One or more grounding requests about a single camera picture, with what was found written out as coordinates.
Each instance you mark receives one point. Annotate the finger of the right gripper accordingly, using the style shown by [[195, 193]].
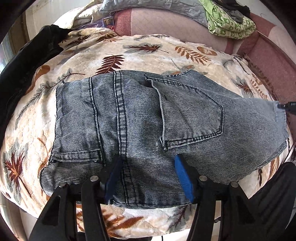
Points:
[[289, 107]]

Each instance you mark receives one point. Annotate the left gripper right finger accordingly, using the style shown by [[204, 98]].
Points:
[[188, 177]]

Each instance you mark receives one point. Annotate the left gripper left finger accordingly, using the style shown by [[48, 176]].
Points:
[[109, 177]]

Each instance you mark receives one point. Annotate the grey-blue denim pants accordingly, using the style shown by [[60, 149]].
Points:
[[147, 119]]

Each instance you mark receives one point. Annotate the operator's black trouser leg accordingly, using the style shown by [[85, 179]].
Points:
[[274, 204]]

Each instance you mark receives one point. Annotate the cream leaf-print blanket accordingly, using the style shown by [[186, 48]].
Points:
[[77, 211]]

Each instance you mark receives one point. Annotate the green patterned folded cloth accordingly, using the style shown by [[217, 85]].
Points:
[[227, 23]]

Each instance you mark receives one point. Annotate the black and grey clothes pile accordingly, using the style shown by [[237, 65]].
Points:
[[233, 9]]

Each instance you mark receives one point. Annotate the grey quilted blanket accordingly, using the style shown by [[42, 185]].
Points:
[[191, 9]]

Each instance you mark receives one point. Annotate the black garment on left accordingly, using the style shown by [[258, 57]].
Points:
[[17, 75]]

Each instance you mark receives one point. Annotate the purple patterned cloth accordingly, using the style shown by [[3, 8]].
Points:
[[107, 22]]

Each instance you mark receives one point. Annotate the cream pillow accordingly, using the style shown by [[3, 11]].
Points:
[[80, 16]]

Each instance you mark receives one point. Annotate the wooden window frame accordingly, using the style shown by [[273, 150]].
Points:
[[18, 34]]

